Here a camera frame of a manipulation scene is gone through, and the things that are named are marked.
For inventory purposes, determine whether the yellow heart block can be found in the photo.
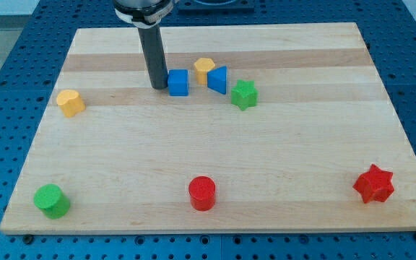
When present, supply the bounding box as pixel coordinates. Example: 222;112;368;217
56;90;86;118

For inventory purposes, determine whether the green star block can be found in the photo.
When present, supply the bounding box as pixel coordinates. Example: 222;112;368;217
230;79;259;111

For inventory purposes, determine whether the green cylinder block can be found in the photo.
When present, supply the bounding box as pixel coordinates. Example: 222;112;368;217
33;183;71;220

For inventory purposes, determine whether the wooden board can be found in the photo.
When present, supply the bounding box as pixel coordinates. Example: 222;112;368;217
0;22;416;235

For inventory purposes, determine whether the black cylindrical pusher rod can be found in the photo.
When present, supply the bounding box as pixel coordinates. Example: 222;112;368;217
138;25;168;90

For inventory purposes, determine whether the yellow hexagon block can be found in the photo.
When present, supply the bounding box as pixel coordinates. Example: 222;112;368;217
194;57;215;85

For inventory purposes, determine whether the red cylinder block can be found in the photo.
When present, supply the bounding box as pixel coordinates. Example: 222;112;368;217
188;176;216;211

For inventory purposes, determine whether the blue cube block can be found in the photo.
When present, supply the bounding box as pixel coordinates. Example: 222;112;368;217
168;69;189;96

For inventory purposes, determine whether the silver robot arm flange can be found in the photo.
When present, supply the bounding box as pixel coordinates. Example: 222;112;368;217
113;0;178;29

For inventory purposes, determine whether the blue triangle block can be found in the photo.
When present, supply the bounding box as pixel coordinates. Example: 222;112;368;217
207;66;228;95

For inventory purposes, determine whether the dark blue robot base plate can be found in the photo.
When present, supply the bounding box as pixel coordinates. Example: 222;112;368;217
177;0;256;13

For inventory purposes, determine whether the red star block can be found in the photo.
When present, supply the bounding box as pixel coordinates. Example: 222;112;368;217
352;164;395;204

